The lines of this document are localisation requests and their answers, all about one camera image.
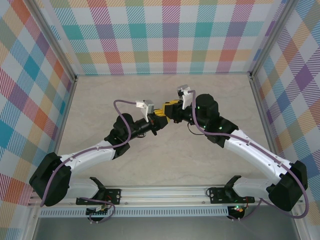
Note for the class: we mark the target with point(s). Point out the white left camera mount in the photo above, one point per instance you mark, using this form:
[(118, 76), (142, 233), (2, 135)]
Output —
[(143, 107)]

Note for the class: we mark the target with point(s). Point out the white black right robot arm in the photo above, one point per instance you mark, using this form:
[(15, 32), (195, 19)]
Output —
[(255, 152)]

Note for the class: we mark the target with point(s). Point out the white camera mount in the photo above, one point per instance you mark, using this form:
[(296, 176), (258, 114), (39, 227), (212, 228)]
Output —
[(186, 101), (143, 107)]

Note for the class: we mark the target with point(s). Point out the long aluminium base rail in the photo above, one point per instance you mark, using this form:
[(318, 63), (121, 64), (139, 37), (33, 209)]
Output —
[(162, 193)]

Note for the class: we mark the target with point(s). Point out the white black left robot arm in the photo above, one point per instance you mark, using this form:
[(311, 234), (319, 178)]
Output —
[(87, 156)]

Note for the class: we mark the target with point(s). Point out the aluminium side rail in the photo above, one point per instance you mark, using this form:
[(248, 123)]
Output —
[(66, 107), (266, 125)]

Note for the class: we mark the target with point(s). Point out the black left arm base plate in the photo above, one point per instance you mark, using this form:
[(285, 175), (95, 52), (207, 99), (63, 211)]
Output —
[(113, 196)]

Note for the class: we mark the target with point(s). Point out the aluminium frame post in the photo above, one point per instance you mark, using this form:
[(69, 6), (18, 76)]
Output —
[(272, 37), (53, 42)]

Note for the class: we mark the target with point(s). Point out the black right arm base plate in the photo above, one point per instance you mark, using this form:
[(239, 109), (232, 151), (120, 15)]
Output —
[(217, 196)]

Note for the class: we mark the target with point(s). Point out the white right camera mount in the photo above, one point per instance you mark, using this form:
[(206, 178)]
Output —
[(186, 101)]

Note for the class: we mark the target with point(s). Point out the small circuit board with leds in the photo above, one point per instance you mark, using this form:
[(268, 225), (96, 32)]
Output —
[(237, 208)]

